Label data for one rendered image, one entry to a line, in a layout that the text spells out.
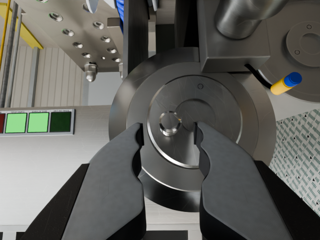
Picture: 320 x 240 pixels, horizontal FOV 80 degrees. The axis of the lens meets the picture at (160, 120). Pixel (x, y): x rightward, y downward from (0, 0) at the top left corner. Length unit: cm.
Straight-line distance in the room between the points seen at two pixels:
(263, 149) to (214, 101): 6
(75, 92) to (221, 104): 232
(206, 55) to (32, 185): 54
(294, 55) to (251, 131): 9
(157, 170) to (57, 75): 244
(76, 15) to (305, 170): 44
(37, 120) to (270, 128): 54
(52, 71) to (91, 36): 217
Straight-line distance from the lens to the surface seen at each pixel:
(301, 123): 35
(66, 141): 57
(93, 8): 22
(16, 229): 65
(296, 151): 36
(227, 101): 16
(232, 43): 17
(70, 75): 253
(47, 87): 255
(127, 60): 20
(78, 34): 46
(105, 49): 50
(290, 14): 26
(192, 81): 16
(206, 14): 18
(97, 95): 232
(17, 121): 64
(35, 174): 60
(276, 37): 24
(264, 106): 19
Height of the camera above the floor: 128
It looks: 10 degrees down
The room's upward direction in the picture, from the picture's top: 179 degrees clockwise
